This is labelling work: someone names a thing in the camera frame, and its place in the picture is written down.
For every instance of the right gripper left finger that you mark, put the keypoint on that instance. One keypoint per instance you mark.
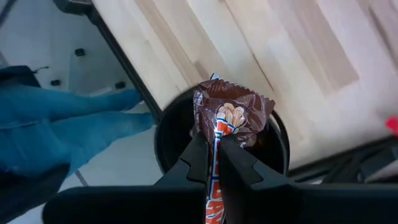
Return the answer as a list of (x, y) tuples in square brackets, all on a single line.
[(124, 205)]

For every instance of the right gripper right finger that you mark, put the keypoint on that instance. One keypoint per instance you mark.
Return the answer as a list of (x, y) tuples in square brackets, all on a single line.
[(295, 205)]

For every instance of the black plastic bucket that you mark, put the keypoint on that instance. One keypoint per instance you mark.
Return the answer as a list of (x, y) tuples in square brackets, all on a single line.
[(174, 137)]

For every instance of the person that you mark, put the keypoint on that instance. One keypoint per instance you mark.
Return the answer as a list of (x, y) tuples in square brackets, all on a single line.
[(62, 124)]

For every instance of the small black floor block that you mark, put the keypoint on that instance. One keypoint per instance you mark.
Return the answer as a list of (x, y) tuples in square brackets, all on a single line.
[(55, 83), (80, 52), (120, 85)]

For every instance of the small red clip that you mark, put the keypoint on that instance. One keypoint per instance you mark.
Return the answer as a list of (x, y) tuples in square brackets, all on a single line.
[(392, 126)]

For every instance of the black table-level camera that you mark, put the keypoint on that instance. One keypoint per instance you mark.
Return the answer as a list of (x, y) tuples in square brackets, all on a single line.
[(71, 4)]

